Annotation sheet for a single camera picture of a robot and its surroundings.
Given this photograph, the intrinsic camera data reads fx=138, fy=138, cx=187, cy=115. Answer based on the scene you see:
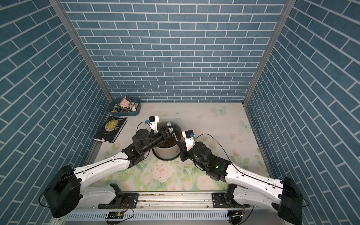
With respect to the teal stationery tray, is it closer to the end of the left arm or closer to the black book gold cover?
the black book gold cover

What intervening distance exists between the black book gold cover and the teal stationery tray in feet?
0.12

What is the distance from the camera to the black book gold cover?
3.23 ft

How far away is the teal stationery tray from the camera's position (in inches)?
44.1
